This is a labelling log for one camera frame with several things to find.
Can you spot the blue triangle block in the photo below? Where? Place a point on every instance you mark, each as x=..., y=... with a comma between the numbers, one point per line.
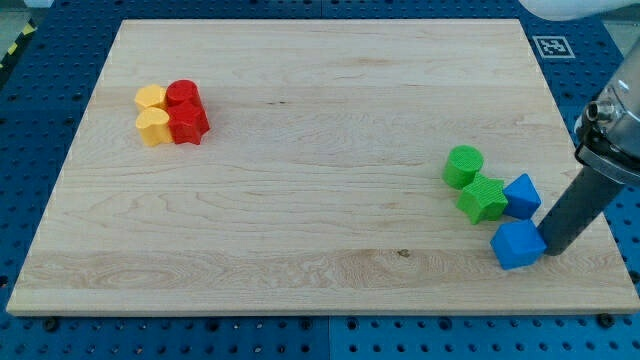
x=523, y=198

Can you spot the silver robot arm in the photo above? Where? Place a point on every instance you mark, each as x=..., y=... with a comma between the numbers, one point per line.
x=608, y=128

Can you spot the wooden board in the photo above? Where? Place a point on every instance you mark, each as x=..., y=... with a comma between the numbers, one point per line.
x=318, y=188

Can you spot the green cylinder block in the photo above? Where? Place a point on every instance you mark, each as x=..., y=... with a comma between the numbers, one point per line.
x=463, y=163

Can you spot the red star block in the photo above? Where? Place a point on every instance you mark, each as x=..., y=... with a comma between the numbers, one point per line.
x=188, y=123

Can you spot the red cylinder block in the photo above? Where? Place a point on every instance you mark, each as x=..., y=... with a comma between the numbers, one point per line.
x=183, y=91

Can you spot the green star block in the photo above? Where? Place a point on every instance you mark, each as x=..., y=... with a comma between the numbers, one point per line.
x=482, y=199

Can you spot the yellow heart block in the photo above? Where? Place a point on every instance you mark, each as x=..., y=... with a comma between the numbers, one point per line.
x=152, y=126

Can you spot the yellow hexagon block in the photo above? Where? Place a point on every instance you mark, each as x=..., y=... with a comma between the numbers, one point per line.
x=150, y=96

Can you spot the blue cube block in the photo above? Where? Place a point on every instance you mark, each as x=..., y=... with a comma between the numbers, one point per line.
x=517, y=244

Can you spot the white fiducial marker tag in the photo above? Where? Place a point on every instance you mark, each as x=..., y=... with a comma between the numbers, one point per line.
x=553, y=47

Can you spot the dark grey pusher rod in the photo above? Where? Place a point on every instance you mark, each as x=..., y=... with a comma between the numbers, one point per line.
x=583, y=200

